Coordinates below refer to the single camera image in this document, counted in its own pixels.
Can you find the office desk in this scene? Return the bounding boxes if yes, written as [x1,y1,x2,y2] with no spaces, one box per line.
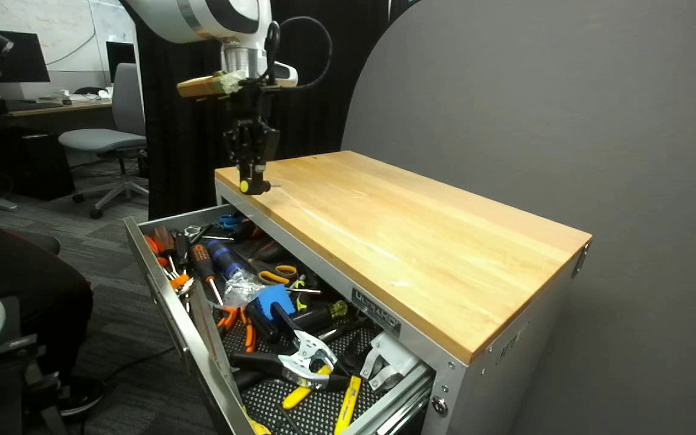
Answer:
[0,94,116,211]

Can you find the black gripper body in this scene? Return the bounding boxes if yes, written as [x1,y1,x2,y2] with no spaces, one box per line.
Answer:
[234,85,279,138]

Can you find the grey office chair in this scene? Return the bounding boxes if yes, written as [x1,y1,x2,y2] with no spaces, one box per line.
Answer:
[57,60,152,220]

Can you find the orange handled scissors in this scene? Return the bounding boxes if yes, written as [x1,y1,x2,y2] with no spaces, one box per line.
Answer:
[255,260,322,297]

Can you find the black yellow tool handle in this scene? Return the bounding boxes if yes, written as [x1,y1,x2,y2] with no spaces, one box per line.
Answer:
[327,297,355,324]

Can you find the yellow handled tool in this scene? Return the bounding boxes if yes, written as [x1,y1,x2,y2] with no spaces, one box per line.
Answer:
[280,364,337,413]
[331,371,366,435]
[237,406,276,435]

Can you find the blue plastic object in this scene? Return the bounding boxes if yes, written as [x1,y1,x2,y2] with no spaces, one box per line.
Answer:
[250,283,297,324]

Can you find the grey partition panel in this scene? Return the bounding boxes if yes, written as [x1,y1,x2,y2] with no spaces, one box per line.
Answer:
[338,0,696,435]

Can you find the orange black handled screwdriver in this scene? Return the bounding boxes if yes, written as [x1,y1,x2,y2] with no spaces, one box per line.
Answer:
[189,240,226,306]

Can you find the black curtain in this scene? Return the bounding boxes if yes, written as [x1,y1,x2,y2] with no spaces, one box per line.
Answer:
[134,0,417,222]

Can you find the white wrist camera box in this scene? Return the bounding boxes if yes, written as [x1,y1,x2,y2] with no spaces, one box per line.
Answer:
[266,60,299,89]

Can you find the small orange handled cutters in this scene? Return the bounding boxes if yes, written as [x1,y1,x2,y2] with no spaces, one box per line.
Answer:
[215,301,261,355]

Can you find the clear plastic bag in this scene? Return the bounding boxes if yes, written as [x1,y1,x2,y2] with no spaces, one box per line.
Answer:
[220,268,272,308]

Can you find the grey metal tool drawer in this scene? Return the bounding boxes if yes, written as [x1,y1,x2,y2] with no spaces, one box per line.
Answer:
[124,199,440,435]

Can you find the small yellow black screwdriver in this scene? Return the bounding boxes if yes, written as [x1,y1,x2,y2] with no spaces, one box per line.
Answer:
[289,290,319,315]

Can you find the black under desk cabinet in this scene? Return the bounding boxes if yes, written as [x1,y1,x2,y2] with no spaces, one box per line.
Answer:
[7,131,77,202]

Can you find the blue handled tool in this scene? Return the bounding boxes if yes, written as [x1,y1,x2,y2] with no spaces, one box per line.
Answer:
[214,209,247,236]

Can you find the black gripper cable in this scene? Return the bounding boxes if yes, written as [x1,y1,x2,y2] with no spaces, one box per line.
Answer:
[263,11,337,92]

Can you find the wood topped grey tool cabinet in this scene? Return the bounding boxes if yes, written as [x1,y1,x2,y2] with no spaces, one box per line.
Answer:
[214,146,595,435]

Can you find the black computer monitor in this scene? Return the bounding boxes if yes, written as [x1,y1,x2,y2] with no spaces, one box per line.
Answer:
[0,24,54,86]

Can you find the grey white clamp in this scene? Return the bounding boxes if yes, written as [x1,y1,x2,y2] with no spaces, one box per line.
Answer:
[359,332,426,394]

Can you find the black mesh drawer liner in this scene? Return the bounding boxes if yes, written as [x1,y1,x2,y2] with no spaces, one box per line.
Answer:
[237,371,383,435]

